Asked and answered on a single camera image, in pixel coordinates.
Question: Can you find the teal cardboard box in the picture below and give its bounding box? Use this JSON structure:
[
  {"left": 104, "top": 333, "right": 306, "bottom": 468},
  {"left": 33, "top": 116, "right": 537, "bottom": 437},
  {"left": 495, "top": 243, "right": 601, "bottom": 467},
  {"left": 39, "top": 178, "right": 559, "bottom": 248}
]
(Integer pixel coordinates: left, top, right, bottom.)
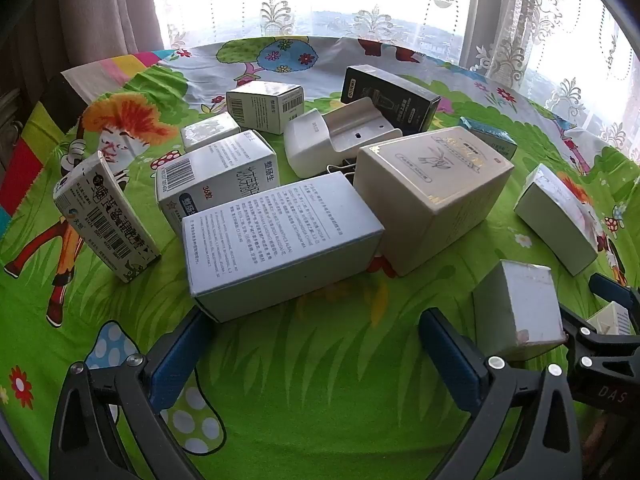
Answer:
[{"left": 458, "top": 116, "right": 519, "bottom": 161}]

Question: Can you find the white square box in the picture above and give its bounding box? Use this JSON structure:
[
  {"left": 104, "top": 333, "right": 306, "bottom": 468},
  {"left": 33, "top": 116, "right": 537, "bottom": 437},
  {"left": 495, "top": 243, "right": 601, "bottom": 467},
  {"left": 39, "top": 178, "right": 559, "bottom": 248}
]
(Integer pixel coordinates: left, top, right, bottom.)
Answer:
[{"left": 472, "top": 259, "right": 569, "bottom": 362}]

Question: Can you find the black cardboard box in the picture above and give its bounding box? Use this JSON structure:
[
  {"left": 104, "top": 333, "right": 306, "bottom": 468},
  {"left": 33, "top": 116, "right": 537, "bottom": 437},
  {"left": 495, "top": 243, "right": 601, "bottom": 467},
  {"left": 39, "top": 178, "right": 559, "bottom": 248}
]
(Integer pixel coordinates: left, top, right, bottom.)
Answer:
[{"left": 340, "top": 64, "right": 442, "bottom": 136}]

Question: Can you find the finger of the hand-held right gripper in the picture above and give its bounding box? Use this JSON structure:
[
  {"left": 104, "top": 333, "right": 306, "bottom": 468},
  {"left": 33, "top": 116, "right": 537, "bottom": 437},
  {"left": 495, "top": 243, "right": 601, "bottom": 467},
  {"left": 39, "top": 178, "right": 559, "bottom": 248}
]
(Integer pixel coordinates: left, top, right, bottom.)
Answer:
[
  {"left": 561, "top": 304, "right": 640, "bottom": 362},
  {"left": 589, "top": 273, "right": 640, "bottom": 319}
]

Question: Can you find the cartoon printed bedsheet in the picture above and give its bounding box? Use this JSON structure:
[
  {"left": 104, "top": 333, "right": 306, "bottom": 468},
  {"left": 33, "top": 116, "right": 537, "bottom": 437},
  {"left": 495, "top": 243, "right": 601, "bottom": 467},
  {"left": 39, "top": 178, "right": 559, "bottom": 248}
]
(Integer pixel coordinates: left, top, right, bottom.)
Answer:
[{"left": 0, "top": 35, "right": 640, "bottom": 480}]

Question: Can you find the small cream box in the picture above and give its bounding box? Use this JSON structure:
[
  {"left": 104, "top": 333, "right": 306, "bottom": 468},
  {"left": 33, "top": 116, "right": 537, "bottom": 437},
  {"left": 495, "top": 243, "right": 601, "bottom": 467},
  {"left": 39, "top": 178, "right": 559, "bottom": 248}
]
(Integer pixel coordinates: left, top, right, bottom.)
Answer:
[{"left": 586, "top": 301, "right": 633, "bottom": 336}]

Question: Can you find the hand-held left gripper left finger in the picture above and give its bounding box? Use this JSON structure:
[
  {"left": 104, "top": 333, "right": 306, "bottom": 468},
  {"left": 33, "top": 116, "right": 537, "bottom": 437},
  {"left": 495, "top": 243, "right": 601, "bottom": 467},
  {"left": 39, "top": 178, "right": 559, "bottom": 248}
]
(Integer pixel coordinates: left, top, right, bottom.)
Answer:
[{"left": 49, "top": 306, "right": 226, "bottom": 480}]

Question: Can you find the white box with barcode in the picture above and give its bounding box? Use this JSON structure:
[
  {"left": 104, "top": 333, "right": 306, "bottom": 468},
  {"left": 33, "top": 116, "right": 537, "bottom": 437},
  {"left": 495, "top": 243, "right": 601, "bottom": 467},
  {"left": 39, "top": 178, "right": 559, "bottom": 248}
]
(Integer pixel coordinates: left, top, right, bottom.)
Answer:
[{"left": 225, "top": 81, "right": 305, "bottom": 135}]

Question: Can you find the white box with bold characters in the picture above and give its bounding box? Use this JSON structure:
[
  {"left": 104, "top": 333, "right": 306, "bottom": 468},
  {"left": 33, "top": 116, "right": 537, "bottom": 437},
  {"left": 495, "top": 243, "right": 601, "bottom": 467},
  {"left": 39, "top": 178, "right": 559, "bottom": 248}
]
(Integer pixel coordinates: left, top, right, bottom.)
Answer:
[{"left": 53, "top": 150, "right": 162, "bottom": 285}]

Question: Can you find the cream box with gold print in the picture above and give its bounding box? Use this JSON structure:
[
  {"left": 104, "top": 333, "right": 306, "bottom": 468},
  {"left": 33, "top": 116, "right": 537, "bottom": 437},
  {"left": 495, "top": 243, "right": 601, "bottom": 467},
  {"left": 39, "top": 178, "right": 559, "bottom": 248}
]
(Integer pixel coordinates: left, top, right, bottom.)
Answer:
[{"left": 353, "top": 127, "right": 515, "bottom": 277}]

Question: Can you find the white box with grey label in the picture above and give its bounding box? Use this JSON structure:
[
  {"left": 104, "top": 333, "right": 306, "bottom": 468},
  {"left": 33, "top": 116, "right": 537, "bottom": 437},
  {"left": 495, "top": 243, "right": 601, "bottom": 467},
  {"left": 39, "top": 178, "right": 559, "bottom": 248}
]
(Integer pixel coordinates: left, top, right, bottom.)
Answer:
[{"left": 155, "top": 130, "right": 279, "bottom": 237}]

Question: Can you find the dark binder clip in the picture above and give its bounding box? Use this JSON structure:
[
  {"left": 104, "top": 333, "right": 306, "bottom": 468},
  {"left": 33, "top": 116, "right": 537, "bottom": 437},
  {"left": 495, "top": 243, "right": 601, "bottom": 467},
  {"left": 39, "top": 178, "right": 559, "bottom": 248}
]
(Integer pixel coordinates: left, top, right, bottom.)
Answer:
[{"left": 324, "top": 162, "right": 357, "bottom": 184}]

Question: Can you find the pink curtain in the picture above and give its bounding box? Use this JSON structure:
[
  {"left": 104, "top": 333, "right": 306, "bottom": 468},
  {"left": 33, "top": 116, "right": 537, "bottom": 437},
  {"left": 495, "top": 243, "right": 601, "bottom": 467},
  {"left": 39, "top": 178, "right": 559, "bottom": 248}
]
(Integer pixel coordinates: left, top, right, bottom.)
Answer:
[{"left": 55, "top": 0, "right": 167, "bottom": 68}]

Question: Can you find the small plain white box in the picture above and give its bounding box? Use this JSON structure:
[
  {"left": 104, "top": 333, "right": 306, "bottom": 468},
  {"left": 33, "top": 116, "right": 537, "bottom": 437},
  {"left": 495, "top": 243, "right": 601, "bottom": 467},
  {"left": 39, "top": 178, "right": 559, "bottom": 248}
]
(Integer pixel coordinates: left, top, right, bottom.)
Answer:
[{"left": 180, "top": 111, "right": 242, "bottom": 153}]

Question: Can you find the white box with pink print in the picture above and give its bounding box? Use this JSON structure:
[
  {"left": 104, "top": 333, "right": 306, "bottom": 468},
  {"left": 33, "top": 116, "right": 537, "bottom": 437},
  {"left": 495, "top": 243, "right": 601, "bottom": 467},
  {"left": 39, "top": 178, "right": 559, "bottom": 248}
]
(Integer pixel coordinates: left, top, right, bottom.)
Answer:
[{"left": 513, "top": 163, "right": 609, "bottom": 277}]

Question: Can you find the white plastic holder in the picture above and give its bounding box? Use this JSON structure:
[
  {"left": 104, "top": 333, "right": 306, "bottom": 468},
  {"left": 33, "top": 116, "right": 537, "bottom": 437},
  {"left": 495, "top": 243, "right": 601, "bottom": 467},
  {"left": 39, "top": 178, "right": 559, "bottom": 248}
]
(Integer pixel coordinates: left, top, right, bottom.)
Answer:
[{"left": 283, "top": 98, "right": 404, "bottom": 180}]

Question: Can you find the large white text-printed box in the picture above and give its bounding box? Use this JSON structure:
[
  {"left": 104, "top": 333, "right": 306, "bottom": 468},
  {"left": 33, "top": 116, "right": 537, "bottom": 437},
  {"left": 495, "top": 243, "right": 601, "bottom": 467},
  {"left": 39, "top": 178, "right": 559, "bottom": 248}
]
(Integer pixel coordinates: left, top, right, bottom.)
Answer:
[{"left": 181, "top": 171, "right": 386, "bottom": 323}]

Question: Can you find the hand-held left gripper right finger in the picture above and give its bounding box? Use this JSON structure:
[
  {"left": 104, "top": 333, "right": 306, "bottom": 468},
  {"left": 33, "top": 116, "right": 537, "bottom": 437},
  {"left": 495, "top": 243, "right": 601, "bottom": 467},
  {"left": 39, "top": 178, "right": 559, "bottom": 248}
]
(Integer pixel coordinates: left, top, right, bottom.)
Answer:
[{"left": 419, "top": 308, "right": 586, "bottom": 480}]

